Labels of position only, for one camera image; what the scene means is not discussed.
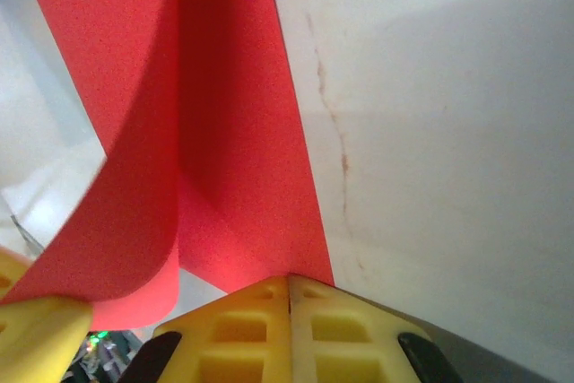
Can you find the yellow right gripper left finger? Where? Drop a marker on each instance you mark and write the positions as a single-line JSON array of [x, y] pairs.
[[242, 333]]

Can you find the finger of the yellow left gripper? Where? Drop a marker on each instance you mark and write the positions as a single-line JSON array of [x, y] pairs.
[[36, 338], [6, 271]]

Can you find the red square paper sheet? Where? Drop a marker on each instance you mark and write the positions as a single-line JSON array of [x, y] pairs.
[[224, 132]]

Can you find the black left electronics board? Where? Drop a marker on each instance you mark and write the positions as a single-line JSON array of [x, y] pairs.
[[103, 356]]

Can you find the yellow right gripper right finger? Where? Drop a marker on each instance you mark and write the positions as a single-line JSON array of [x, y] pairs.
[[341, 338]]

